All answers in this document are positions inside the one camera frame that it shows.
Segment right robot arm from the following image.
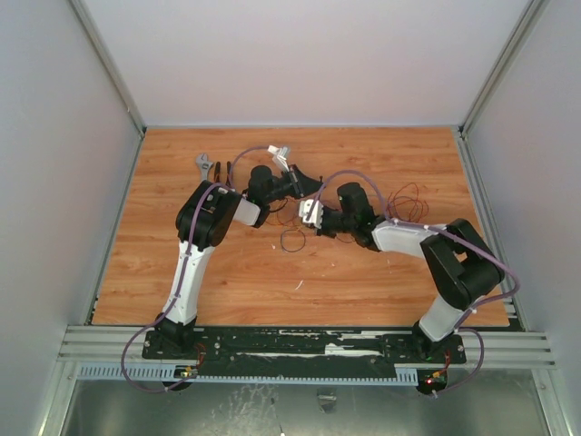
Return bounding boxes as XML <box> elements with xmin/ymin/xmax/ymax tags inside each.
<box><xmin>300</xmin><ymin>183</ymin><xmax>505</xmax><ymax>362</ymax></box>

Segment silver adjustable wrench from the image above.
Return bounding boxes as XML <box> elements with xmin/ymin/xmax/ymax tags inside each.
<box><xmin>195</xmin><ymin>153</ymin><xmax>214</xmax><ymax>182</ymax></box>

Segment orange handled pliers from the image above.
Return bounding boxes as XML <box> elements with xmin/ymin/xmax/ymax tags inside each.
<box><xmin>213</xmin><ymin>161</ymin><xmax>232</xmax><ymax>186</ymax></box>

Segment purple wire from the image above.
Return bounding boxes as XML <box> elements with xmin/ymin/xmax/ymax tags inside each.
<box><xmin>280</xmin><ymin>199</ymin><xmax>409</xmax><ymax>253</ymax></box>

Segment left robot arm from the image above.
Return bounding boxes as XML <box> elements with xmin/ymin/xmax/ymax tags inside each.
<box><xmin>154</xmin><ymin>164</ymin><xmax>322</xmax><ymax>359</ymax></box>

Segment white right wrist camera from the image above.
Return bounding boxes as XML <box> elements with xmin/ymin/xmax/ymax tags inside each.
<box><xmin>299</xmin><ymin>199</ymin><xmax>324</xmax><ymax>230</ymax></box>

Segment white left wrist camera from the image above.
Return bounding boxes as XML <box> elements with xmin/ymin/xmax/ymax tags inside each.
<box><xmin>267</xmin><ymin>145</ymin><xmax>291</xmax><ymax>172</ymax></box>

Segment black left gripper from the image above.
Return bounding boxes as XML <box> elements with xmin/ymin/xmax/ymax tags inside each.
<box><xmin>265</xmin><ymin>164</ymin><xmax>326</xmax><ymax>204</ymax></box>

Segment grey slotted cable duct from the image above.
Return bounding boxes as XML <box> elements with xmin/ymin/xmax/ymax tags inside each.
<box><xmin>76</xmin><ymin>362</ymin><xmax>419</xmax><ymax>387</ymax></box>

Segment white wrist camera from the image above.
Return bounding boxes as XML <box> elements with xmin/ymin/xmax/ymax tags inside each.
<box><xmin>267</xmin><ymin>145</ymin><xmax>291</xmax><ymax>172</ymax></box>
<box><xmin>299</xmin><ymin>199</ymin><xmax>324</xmax><ymax>230</ymax></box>

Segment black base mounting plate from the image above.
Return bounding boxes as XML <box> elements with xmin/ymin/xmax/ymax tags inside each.
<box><xmin>142</xmin><ymin>327</ymin><xmax>467</xmax><ymax>375</ymax></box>

